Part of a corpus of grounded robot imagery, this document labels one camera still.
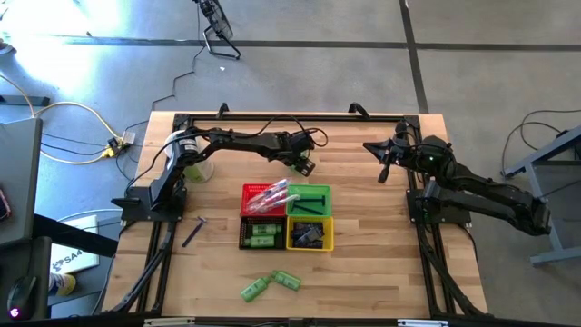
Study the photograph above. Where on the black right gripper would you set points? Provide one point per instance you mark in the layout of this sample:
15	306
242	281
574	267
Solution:
426	156

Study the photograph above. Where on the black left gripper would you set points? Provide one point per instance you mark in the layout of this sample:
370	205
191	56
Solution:
295	145

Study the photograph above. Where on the blue disposable razor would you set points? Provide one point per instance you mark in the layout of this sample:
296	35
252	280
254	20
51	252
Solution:
306	209
311	200
194	232

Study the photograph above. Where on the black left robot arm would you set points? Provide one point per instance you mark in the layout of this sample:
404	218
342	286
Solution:
236	141

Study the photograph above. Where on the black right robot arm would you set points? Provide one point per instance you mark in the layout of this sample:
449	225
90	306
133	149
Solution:
490	200

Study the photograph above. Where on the green plastic basket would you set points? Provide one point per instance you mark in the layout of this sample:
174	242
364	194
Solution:
313	191

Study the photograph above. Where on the red plastic basket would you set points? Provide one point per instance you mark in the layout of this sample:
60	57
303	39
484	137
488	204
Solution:
249	188

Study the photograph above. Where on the yellow plastic basket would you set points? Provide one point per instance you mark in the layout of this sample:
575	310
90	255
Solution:
330	234

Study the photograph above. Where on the black plastic basket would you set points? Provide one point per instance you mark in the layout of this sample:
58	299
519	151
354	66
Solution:
245	227

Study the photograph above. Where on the green wipes canister white lid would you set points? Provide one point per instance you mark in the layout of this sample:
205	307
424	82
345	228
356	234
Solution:
199	172

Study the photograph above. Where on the black floor fan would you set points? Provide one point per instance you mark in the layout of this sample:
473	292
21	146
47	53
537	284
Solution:
221	25

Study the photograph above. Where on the black rig crossbar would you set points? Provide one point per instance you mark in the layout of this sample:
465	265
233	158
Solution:
345	324

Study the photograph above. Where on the grey power box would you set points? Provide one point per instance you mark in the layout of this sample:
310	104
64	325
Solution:
129	136

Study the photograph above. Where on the grey metal table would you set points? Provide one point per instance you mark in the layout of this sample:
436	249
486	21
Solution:
554	255

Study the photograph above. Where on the black desk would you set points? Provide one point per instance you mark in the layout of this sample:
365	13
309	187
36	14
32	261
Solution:
77	237

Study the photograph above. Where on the white printed box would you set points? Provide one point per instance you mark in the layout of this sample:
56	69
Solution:
72	263

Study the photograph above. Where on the yellow and blue pouch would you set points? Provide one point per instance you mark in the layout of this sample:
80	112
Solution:
63	285

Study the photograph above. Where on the grey desk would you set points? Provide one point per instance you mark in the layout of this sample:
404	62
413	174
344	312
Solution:
20	172

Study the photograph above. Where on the black floor bar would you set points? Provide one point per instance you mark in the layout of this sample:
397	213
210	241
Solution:
27	100

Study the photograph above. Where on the red-edged phone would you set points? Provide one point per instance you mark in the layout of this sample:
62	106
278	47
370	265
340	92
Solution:
2	204

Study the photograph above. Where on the black computer mouse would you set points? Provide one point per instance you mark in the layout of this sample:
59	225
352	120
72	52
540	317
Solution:
22	295

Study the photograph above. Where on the person's shoe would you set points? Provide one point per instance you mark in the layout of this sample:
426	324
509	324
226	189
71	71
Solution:
5	46

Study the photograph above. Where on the black aluminium table frame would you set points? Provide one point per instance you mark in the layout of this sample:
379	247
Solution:
354	117

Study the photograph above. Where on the black frame clamp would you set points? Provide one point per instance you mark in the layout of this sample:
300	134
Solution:
361	110
222	110

